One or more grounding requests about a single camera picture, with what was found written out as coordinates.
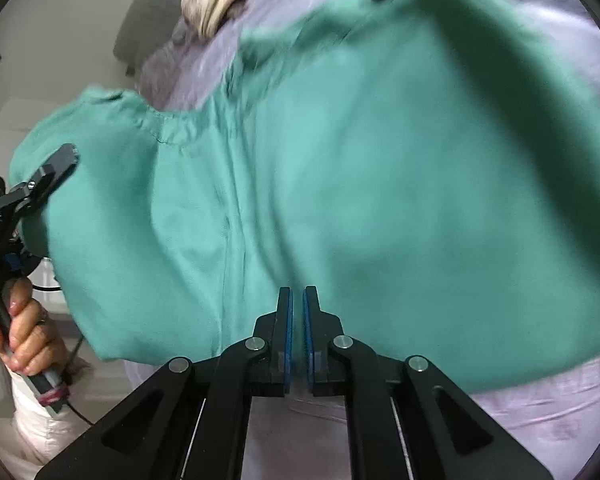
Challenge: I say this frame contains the person's left hand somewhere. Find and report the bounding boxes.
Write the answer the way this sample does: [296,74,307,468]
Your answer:
[0,277,67,377]

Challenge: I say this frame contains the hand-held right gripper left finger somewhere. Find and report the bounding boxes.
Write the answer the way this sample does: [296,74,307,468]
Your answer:
[34,287,295,480]

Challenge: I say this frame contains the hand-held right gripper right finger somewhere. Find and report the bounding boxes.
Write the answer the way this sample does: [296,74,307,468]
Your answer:
[302,285,556,480]

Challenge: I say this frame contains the light purple embossed bedspread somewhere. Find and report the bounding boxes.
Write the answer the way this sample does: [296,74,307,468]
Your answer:
[125,0,600,480]

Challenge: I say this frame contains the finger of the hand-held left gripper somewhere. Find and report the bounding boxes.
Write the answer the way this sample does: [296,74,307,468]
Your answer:
[2,143,80,220]

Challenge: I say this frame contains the grey headboard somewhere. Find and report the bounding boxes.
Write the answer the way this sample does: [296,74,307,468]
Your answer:
[112,0,191,77]

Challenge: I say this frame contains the green shirt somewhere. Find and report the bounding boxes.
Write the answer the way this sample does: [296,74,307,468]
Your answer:
[7,0,600,395]

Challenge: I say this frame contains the black cable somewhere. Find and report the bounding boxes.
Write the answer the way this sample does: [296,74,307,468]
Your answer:
[30,282,98,428]

